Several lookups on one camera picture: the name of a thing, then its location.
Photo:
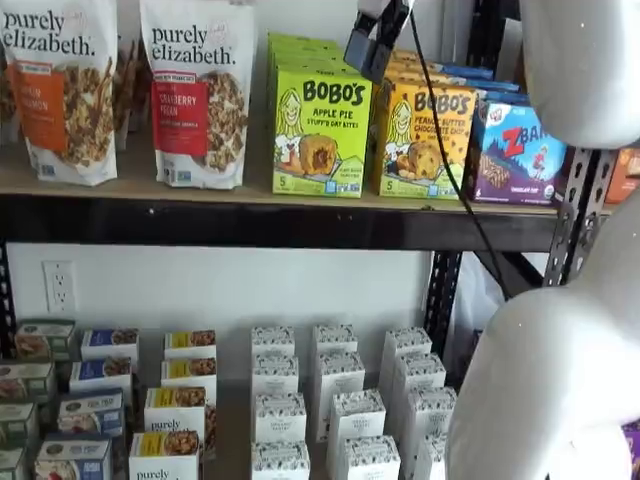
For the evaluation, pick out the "orange snack box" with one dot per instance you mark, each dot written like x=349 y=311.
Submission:
x=625 y=175

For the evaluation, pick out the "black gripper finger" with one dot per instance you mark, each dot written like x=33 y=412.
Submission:
x=359 y=47
x=379 y=62

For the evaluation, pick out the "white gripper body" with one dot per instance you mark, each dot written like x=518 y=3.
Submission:
x=385 y=5

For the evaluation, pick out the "yellow Bobo's peanut butter box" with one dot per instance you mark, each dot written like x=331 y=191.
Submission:
x=440 y=82
x=406 y=55
x=407 y=67
x=425 y=150

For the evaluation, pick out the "blue purple Zbar box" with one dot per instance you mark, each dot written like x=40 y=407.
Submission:
x=502 y=99
x=510 y=165
x=495 y=86
x=465 y=71

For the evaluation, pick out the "granola pouch red label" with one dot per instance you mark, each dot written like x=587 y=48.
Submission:
x=200 y=50

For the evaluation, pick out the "white granola pouch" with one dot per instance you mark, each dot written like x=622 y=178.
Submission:
x=131 y=85

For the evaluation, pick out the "granola pouch orange label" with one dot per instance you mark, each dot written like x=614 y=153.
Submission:
x=60 y=50

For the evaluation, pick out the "yellow white granola box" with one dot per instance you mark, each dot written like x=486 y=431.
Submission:
x=190 y=343
x=187 y=372
x=175 y=413
x=165 y=456

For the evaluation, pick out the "green oatmeal box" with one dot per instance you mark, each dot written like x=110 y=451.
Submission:
x=11 y=464
x=27 y=382
x=45 y=338
x=17 y=424

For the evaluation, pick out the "purple snack box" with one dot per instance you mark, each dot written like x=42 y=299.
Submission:
x=631 y=450

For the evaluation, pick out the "white wall power outlet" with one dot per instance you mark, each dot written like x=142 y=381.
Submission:
x=59 y=286

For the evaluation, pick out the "white organic pantry box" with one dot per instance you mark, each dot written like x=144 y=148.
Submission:
x=335 y=338
x=340 y=373
x=356 y=416
x=429 y=459
x=272 y=341
x=407 y=343
x=280 y=461
x=280 y=418
x=430 y=414
x=275 y=376
x=370 y=459
x=419 y=376

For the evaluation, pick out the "white plastic sheet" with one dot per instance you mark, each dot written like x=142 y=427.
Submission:
x=477 y=300

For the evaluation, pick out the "particle board shelf panel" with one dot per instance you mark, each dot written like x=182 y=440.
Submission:
x=135 y=167

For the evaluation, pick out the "green Bobo's apple pie box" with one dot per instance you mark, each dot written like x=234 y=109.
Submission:
x=300 y=39
x=320 y=135
x=300 y=50
x=300 y=61

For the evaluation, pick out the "blue oatmeal box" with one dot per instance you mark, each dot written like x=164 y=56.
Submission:
x=72 y=459
x=110 y=343
x=90 y=413
x=100 y=373

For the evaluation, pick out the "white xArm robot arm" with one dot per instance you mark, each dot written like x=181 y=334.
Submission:
x=550 y=375

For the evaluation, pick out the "white patterned carton group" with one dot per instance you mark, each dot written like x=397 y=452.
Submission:
x=232 y=397

